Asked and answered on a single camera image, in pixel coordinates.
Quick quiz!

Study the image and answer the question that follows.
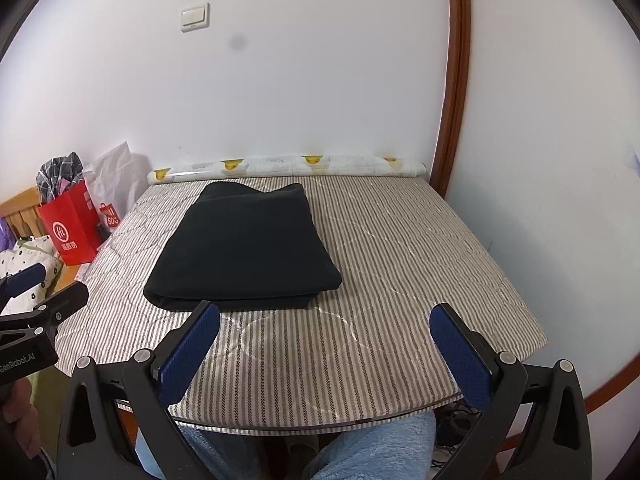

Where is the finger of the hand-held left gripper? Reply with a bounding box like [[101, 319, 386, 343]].
[[0, 280, 90, 341], [0, 262, 47, 317]]

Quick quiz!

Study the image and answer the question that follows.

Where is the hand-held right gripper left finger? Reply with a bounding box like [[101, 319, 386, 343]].
[[56, 300, 222, 480]]

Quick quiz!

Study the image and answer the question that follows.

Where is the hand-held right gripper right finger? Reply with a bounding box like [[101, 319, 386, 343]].
[[429, 302, 593, 480]]

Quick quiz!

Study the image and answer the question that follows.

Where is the black sweatshirt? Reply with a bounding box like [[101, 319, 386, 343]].
[[143, 182, 343, 312]]

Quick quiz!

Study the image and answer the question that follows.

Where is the person's left hand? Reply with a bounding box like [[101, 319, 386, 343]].
[[0, 380, 40, 441]]

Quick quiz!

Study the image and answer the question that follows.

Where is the white spotted cloth bag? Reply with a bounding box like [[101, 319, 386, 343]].
[[0, 236, 63, 306]]

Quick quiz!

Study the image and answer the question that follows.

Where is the green cloth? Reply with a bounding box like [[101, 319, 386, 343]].
[[27, 360, 76, 441]]

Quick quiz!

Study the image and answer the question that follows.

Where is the red paper shopping bag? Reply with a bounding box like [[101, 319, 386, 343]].
[[36, 180, 103, 267]]

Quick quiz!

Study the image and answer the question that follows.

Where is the wooden slatted headboard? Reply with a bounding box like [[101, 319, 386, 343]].
[[0, 187, 43, 241]]

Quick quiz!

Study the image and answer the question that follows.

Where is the striped quilted mat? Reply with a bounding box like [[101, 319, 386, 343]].
[[54, 175, 547, 433]]

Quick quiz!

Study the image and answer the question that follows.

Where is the plaid cloth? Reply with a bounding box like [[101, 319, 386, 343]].
[[35, 152, 85, 206]]

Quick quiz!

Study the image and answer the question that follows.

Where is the white plastic bag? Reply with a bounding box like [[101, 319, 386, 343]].
[[82, 141, 146, 221]]

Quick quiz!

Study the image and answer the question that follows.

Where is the brown wooden baseboard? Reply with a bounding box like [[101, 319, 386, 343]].
[[582, 355, 633, 415]]

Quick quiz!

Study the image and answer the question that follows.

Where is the rolled paper with yellow print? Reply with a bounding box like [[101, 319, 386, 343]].
[[146, 155, 427, 186]]

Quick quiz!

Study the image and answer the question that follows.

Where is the tangle of cables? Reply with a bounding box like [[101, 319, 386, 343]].
[[435, 400, 481, 466]]

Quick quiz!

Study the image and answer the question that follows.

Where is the brown wooden door frame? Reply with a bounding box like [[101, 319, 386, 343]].
[[430, 0, 473, 198]]

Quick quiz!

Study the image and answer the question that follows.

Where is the white wall light switch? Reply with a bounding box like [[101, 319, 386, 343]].
[[180, 3, 211, 34]]

